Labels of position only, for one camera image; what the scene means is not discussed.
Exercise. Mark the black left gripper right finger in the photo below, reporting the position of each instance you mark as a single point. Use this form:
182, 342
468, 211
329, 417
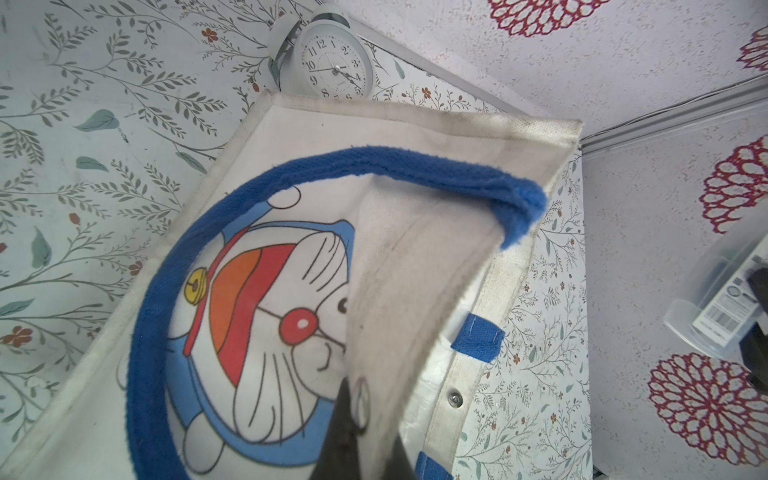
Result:
398, 466

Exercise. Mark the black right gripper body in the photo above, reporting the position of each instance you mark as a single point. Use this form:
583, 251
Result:
753, 346

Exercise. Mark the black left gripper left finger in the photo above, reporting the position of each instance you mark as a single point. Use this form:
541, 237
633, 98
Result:
339, 456

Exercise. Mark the clear box with barcode label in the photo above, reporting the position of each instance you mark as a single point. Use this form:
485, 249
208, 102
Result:
716, 306

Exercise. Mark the white canvas cartoon tote bag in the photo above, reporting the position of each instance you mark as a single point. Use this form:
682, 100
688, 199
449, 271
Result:
374, 241

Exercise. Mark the white round alarm clock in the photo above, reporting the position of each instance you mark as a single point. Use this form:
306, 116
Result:
321, 58

